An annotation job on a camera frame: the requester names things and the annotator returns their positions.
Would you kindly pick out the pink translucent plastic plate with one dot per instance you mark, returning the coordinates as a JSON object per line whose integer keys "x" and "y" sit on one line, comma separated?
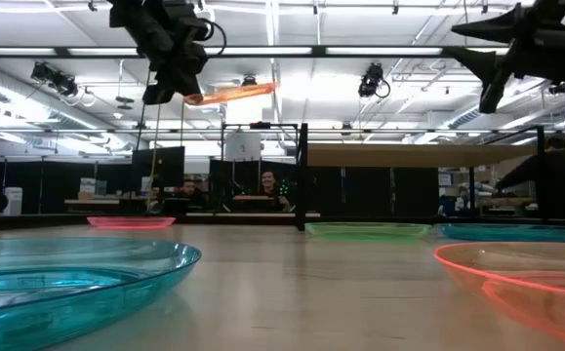
{"x": 131, "y": 223}

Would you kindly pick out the blue petri dish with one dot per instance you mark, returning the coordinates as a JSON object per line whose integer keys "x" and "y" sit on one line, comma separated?
{"x": 233, "y": 92}

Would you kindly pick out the orange background tabletop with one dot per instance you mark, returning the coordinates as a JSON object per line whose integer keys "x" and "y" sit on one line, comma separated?
{"x": 253, "y": 198}

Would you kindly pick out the black partition curtain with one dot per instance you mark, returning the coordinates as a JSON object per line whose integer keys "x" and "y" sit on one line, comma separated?
{"x": 223, "y": 180}
{"x": 370, "y": 192}
{"x": 57, "y": 185}

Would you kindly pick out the white sheet on frame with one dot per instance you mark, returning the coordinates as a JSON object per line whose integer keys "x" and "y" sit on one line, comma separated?
{"x": 243, "y": 146}

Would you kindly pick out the black aluminium table frame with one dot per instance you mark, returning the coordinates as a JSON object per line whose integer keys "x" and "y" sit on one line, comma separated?
{"x": 43, "y": 222}

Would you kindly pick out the small black ceiling device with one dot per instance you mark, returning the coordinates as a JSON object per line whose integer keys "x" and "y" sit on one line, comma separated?
{"x": 560, "y": 89}

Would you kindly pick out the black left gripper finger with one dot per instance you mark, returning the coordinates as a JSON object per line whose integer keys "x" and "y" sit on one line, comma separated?
{"x": 157, "y": 95}
{"x": 191, "y": 85}

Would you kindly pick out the round ceiling disc fixture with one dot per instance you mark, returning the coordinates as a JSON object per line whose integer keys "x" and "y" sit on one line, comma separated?
{"x": 125, "y": 100}

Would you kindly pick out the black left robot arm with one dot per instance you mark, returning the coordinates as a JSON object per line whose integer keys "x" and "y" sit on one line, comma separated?
{"x": 126, "y": 12}

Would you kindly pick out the black background frame stand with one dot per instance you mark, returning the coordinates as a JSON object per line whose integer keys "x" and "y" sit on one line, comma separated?
{"x": 260, "y": 125}

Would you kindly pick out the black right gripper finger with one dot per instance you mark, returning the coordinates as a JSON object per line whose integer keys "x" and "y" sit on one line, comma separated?
{"x": 487, "y": 63}
{"x": 501, "y": 27}

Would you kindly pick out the silver ceiling ventilation duct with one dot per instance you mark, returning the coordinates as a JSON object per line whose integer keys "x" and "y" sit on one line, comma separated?
{"x": 477, "y": 117}

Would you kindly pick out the green translucent plastic plate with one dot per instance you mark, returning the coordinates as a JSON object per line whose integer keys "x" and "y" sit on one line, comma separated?
{"x": 367, "y": 231}

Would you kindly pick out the green box on desk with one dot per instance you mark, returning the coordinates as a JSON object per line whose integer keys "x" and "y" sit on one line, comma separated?
{"x": 94, "y": 189}

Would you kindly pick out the black ceiling dome device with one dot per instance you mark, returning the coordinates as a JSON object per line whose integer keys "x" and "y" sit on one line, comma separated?
{"x": 249, "y": 81}

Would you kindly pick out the black overhead beam with lights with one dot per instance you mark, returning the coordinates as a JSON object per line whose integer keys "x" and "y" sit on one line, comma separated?
{"x": 318, "y": 50}

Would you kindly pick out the wooden background desk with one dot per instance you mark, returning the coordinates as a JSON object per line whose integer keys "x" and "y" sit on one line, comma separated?
{"x": 92, "y": 201}
{"x": 506, "y": 201}

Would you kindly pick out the blue translucent plastic plate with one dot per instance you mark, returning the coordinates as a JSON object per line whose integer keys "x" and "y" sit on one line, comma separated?
{"x": 67, "y": 312}
{"x": 513, "y": 234}

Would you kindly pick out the white floor appliance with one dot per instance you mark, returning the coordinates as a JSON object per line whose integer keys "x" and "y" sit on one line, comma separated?
{"x": 13, "y": 202}

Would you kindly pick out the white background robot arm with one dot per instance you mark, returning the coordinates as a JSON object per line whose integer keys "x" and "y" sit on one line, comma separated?
{"x": 479, "y": 186}

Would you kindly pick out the orange translucent plastic plate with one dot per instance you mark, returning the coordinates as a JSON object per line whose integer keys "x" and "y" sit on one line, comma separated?
{"x": 531, "y": 302}

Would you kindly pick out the wooden shelf with black legs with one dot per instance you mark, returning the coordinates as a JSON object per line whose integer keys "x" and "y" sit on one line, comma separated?
{"x": 409, "y": 156}

